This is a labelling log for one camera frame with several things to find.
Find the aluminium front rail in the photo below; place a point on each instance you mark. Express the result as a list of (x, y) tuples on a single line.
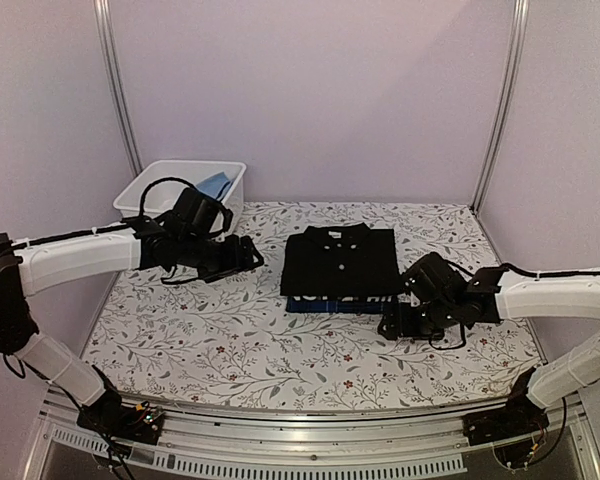
[(213, 442)]

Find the aluminium frame post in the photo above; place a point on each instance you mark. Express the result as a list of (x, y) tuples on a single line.
[(102, 10), (511, 69)]

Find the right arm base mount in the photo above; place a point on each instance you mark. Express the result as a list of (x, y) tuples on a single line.
[(514, 419)]

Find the dark blue shirt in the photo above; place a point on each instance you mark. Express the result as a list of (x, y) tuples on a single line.
[(336, 307)]

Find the right aluminium frame post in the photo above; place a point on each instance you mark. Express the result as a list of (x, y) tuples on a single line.
[(511, 69)]

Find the light blue shirt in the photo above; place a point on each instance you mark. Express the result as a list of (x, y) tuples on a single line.
[(215, 186)]

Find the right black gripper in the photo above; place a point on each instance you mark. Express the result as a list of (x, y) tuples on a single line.
[(399, 325)]

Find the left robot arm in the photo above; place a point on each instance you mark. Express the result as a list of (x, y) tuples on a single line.
[(194, 233)]

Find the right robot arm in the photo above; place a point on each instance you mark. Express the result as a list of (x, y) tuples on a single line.
[(495, 294)]

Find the black long sleeve shirt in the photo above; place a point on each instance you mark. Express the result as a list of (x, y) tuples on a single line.
[(341, 261)]

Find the left aluminium frame post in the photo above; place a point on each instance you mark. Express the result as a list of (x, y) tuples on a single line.
[(102, 10)]

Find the white plastic bin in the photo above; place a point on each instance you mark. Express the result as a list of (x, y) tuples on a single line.
[(162, 197)]

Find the black white checkered shirt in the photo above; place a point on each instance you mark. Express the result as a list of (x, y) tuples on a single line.
[(346, 299)]

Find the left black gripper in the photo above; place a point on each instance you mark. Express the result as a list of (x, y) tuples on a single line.
[(238, 260)]

